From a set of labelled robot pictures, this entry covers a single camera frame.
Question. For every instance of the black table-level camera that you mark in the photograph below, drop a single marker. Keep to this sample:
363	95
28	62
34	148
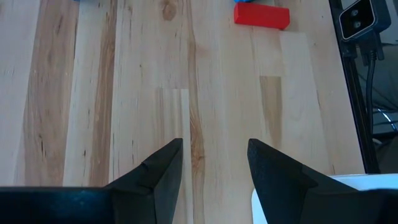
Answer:
356	18

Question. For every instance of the red wooden block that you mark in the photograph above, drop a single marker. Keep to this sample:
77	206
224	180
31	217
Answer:
261	15

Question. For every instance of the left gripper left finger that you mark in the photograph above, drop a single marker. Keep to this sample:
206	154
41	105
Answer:
149	193

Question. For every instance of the blue wooden block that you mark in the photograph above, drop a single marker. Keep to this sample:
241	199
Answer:
244	1

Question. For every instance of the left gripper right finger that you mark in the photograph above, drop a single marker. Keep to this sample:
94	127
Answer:
276	186

